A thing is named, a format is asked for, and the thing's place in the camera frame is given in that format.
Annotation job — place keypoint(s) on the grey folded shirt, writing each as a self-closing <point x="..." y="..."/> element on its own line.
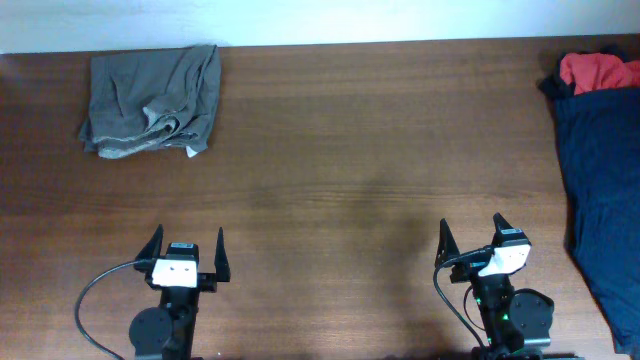
<point x="152" y="100"/>

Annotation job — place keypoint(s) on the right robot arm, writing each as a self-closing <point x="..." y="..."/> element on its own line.
<point x="516" y="323"/>

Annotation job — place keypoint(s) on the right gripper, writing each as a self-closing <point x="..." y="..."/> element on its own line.
<point x="467" y="267"/>

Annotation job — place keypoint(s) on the black garment under red shirt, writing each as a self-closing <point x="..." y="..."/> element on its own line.
<point x="554" y="88"/>

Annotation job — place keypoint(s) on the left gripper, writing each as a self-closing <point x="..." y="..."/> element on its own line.
<point x="207" y="282"/>

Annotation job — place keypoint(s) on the red shirt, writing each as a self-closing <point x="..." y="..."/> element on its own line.
<point x="597" y="71"/>

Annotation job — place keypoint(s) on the navy blue garment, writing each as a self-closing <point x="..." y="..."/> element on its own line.
<point x="597" y="136"/>

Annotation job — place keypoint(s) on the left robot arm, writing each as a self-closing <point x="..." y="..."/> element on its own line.
<point x="166" y="331"/>

